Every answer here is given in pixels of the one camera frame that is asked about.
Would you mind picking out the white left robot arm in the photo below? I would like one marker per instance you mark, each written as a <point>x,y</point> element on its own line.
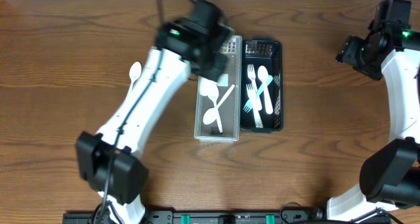
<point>109,160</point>

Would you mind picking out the clear plastic basket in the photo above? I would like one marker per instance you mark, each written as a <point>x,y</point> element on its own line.
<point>230,109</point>

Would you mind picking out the thin white spoon long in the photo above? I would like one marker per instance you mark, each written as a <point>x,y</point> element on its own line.
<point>207,87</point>

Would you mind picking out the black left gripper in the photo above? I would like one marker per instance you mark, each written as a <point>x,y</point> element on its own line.
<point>214,67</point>

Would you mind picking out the mint green plastic fork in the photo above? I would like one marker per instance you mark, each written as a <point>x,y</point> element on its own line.
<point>248,105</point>

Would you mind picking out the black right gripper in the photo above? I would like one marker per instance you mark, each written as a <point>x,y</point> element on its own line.
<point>348,53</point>

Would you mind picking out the thick white plastic spoon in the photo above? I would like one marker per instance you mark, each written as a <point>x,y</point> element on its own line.
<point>263,76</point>

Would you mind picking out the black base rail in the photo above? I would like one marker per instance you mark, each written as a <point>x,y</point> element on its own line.
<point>293,215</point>

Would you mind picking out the dark green plastic basket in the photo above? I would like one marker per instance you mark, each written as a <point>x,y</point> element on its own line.
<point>268,53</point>

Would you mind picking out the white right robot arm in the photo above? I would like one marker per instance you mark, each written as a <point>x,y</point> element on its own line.
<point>388,179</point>

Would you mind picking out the white plastic fork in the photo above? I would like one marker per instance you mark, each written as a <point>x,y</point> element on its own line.
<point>252,76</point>

